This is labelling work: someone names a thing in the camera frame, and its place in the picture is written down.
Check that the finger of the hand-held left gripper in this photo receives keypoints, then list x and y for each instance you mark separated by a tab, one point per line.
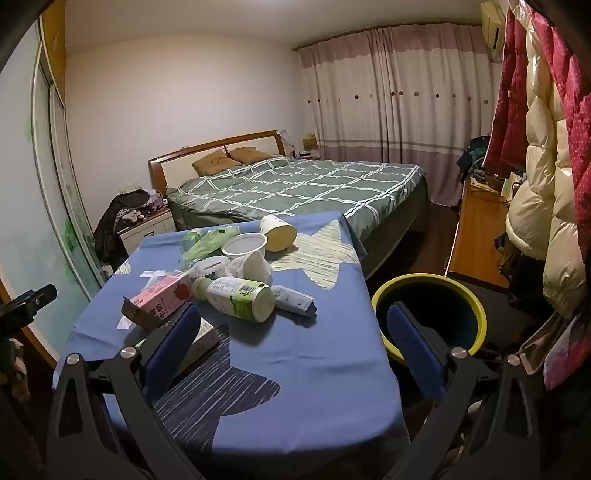
30	300

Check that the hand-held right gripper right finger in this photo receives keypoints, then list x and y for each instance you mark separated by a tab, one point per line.
415	346

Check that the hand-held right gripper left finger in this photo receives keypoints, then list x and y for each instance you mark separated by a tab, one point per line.
173	344

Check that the pink milk carton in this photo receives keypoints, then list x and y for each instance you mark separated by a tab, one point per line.
161	295

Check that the yellow-rimmed dark trash bin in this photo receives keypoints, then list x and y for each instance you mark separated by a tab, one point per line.
443	295

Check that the white paper slip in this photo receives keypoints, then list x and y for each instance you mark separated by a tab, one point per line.
153	274

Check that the white bottle with green label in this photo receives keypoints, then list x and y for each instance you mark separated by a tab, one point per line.
231	295

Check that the white ruffled paper liner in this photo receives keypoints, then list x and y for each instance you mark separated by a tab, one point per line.
207	268

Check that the green plastic wrapper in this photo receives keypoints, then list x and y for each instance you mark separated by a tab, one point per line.
210	244

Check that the green plastic bottle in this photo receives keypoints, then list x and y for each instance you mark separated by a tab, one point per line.
189	239

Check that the white paper cup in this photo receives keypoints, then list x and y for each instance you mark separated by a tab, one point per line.
251	271

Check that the white plastic bowl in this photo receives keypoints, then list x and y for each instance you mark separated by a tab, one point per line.
244	244

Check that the white squeeze tube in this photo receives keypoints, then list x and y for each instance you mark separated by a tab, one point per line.
291	300

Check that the cream paper tub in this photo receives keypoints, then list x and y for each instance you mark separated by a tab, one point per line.
277	233

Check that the glass sliding wardrobe door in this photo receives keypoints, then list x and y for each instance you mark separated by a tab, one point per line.
41	207

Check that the blue star-print tablecloth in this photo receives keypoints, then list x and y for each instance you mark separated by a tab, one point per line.
314	350

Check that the dark jacket pile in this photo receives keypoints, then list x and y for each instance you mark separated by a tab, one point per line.
111	221

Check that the wooden desk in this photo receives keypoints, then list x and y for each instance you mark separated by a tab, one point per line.
475	240

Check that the wooden bed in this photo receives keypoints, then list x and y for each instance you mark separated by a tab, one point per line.
392	221

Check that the colourful clothes pile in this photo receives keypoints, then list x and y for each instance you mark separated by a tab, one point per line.
147	205

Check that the green book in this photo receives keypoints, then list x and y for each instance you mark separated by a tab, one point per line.
508	188

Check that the brown pillow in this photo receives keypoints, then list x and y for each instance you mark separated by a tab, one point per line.
249	154
214	162

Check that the dark clothes heap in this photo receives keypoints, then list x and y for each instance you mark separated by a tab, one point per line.
473	157

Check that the green checked quilt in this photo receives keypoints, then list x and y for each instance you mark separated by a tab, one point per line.
300	184

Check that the cream puffer jacket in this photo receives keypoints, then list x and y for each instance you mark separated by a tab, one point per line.
540	184

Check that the pink and white curtain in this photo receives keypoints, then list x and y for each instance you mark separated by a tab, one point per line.
392	101

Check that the cream air conditioner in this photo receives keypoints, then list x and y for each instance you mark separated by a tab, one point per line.
491	27

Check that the wall sockets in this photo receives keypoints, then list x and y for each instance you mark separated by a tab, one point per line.
128	188

